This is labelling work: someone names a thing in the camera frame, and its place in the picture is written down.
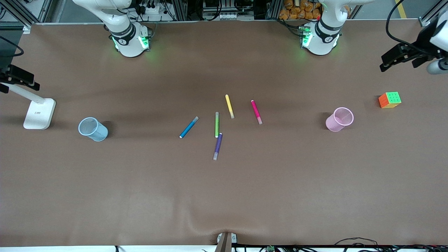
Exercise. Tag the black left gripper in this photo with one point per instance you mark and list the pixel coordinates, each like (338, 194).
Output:
(417, 49)

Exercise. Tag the pink marker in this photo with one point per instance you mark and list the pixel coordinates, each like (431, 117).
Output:
(256, 111)

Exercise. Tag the blue marker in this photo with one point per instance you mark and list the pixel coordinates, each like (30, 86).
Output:
(189, 127)

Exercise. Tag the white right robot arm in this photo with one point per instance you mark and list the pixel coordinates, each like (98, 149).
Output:
(129, 45)

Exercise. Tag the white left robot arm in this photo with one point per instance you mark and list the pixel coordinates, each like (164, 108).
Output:
(322, 42)

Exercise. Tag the white desk lamp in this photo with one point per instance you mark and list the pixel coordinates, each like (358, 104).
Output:
(38, 115)

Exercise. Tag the colourful puzzle cube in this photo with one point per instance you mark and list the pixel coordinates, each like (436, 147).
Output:
(388, 100)

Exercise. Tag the blue mesh cup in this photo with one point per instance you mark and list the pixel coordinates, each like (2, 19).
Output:
(99, 134)

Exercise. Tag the pink mesh cup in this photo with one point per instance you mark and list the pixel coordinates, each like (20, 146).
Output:
(332, 124)

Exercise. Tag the white power strip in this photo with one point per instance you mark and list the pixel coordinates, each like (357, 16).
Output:
(154, 11)

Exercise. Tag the yellow marker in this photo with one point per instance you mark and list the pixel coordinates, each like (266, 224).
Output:
(229, 105)

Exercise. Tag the white terminal block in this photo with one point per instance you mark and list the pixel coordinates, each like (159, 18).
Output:
(227, 16)

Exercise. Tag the green marker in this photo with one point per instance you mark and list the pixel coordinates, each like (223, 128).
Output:
(217, 125)

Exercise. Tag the purple marker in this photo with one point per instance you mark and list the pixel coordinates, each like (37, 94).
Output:
(218, 145)

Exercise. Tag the brown table mat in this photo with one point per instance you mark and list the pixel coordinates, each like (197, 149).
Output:
(224, 196)

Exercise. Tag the aluminium frame profile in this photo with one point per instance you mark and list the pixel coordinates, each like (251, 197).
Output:
(425, 21)

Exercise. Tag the grey camera mount clamp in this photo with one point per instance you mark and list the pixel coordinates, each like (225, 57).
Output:
(225, 241)

